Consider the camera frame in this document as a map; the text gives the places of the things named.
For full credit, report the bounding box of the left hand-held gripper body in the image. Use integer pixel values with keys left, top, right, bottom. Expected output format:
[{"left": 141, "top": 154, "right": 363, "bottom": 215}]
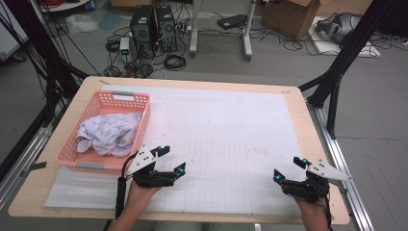
[{"left": 126, "top": 144, "right": 177, "bottom": 189}]

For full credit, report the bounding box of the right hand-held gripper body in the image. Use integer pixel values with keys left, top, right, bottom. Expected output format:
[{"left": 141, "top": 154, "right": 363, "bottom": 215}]
[{"left": 281, "top": 159, "right": 353, "bottom": 205}]

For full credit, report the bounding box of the lilac printed towel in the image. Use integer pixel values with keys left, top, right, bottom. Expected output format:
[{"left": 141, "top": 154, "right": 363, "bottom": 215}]
[{"left": 76, "top": 112, "right": 143, "bottom": 158}]

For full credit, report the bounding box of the pink plastic basket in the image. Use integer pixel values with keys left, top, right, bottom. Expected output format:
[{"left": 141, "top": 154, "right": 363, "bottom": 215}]
[{"left": 55, "top": 90, "right": 152, "bottom": 176}]

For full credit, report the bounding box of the person's right hand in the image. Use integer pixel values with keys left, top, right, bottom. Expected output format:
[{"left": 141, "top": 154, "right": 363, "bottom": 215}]
[{"left": 293, "top": 196, "right": 332, "bottom": 225}]

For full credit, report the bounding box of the white grid mat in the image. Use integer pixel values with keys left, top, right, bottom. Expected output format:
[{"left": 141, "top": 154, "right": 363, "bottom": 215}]
[{"left": 44, "top": 84, "right": 307, "bottom": 216}]

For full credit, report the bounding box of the white power box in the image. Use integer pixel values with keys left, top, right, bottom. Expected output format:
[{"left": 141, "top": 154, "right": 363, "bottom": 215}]
[{"left": 118, "top": 37, "right": 131, "bottom": 62}]

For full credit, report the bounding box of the white flat board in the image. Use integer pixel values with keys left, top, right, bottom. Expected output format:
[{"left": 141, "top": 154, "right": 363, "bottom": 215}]
[{"left": 309, "top": 15, "right": 383, "bottom": 59}]

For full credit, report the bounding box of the black computer tower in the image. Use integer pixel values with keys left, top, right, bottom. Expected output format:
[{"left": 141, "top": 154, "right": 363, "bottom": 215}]
[
  {"left": 155, "top": 5, "right": 178, "bottom": 53},
  {"left": 129, "top": 5, "right": 157, "bottom": 60}
]

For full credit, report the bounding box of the white metal stand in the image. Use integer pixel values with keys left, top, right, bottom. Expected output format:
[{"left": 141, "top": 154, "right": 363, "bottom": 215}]
[{"left": 189, "top": 0, "right": 258, "bottom": 62}]

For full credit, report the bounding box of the grey headset device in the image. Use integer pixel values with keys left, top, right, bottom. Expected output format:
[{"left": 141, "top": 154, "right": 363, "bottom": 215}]
[{"left": 316, "top": 12, "right": 362, "bottom": 44}]

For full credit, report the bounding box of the teal floor sheet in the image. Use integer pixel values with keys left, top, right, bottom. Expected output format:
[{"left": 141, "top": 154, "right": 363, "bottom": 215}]
[{"left": 97, "top": 9, "right": 123, "bottom": 32}]

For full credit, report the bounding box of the large cardboard box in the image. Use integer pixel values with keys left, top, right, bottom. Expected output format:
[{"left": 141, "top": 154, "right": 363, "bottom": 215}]
[{"left": 261, "top": 0, "right": 321, "bottom": 41}]

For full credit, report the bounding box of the black flat box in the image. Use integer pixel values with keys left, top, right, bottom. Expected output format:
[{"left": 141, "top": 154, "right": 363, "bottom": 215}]
[{"left": 217, "top": 13, "right": 248, "bottom": 31}]

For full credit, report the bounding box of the clear plastic bag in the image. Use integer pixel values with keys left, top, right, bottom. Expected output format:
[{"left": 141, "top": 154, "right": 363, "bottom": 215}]
[{"left": 65, "top": 13, "right": 100, "bottom": 35}]

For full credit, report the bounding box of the round white table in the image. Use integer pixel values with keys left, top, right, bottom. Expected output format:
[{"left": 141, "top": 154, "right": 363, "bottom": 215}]
[{"left": 38, "top": 0, "right": 90, "bottom": 13}]

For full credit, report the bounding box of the left hand-held gripper black cable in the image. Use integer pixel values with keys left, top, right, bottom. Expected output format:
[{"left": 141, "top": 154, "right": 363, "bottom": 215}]
[{"left": 115, "top": 153, "right": 139, "bottom": 220}]

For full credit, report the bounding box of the aluminium rail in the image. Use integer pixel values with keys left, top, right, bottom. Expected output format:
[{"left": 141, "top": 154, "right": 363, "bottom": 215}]
[
  {"left": 306, "top": 99, "right": 374, "bottom": 231},
  {"left": 0, "top": 124, "right": 54, "bottom": 210}
]

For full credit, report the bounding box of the coiled black cable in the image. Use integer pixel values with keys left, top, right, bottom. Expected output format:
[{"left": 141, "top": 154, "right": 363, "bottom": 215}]
[
  {"left": 105, "top": 39, "right": 121, "bottom": 54},
  {"left": 164, "top": 54, "right": 188, "bottom": 72},
  {"left": 103, "top": 64, "right": 122, "bottom": 78}
]

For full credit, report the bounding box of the grey metal bracket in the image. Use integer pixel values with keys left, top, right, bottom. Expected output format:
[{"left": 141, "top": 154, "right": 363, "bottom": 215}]
[{"left": 20, "top": 161, "right": 47, "bottom": 177}]

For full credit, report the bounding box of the black metal frame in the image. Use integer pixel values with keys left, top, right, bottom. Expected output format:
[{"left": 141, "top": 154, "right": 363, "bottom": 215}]
[
  {"left": 0, "top": 0, "right": 89, "bottom": 123},
  {"left": 297, "top": 0, "right": 397, "bottom": 141}
]

